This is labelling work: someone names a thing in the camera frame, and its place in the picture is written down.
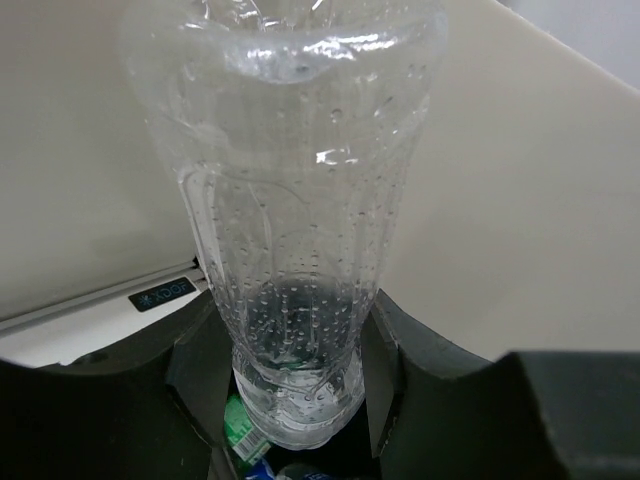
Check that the green plastic bottle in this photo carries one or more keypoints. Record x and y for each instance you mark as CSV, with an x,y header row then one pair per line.
x,y
246,440

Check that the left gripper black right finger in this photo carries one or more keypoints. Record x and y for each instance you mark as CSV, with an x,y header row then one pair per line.
x,y
437,411

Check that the short bottle blue label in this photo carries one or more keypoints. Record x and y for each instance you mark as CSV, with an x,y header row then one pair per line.
x,y
263,471

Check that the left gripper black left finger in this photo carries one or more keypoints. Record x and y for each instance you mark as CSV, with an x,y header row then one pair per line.
x,y
150,406

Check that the clear bottle blue cap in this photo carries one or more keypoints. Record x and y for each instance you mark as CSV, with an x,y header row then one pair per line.
x,y
289,127

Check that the black table label sticker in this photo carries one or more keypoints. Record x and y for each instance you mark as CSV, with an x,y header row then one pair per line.
x,y
161,294

